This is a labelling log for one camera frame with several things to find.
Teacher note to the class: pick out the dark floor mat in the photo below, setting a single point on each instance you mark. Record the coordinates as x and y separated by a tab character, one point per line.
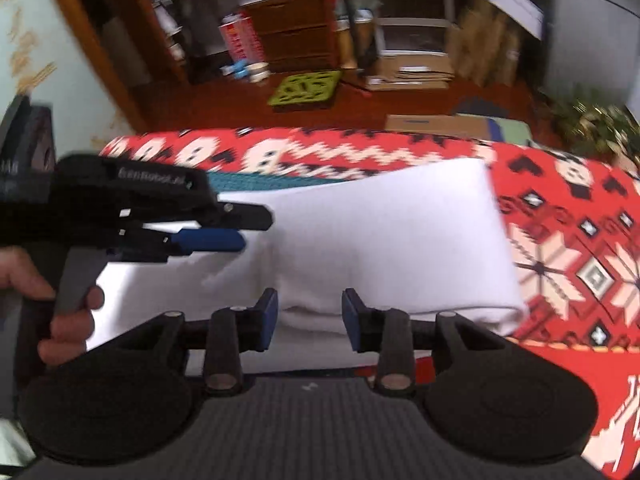
480	106

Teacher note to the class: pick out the green cutting mat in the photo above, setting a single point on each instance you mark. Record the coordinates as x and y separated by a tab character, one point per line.
250	181

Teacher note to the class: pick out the flat cardboard pieces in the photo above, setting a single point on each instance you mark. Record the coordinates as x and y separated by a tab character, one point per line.
410	75

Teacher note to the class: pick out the green tangled decoration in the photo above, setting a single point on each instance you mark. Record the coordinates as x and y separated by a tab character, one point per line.
595	125

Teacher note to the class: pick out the red patterned blanket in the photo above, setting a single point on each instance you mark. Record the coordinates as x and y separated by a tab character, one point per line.
550	200

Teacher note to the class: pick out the upright cardboard boxes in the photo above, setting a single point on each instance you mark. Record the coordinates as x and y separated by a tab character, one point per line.
480	45

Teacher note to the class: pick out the brown wooden drawer chest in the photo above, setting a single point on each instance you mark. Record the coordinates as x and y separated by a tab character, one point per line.
295	35

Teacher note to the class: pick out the flat cardboard box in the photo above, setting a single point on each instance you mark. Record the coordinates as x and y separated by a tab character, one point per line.
435	126

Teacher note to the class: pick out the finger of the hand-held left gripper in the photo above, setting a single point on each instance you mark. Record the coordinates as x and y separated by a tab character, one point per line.
215	241
245	216

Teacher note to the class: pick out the cluttered shelf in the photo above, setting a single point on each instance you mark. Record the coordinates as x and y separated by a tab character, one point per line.
150	10

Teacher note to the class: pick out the red and white box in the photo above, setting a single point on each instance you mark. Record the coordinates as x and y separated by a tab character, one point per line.
240	40

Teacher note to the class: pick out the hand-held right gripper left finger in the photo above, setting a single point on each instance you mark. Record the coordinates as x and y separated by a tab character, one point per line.
270	320

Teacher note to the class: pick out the white plastic drawer unit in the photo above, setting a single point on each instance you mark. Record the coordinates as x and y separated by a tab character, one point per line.
415	22

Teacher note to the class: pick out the small white container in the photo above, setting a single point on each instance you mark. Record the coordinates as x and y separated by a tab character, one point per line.
259	72

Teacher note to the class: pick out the person's left hand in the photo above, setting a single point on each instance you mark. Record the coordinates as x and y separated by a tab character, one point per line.
25	272

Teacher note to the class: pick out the white garment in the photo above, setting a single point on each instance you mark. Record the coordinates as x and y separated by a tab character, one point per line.
375	240

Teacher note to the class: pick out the brown wooden pillar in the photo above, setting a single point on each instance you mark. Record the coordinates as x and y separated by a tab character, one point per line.
100	60

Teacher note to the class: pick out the white refrigerator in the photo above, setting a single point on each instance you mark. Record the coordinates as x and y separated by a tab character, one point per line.
590	30

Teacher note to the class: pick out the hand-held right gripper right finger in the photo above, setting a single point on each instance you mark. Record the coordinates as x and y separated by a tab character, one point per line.
350	320

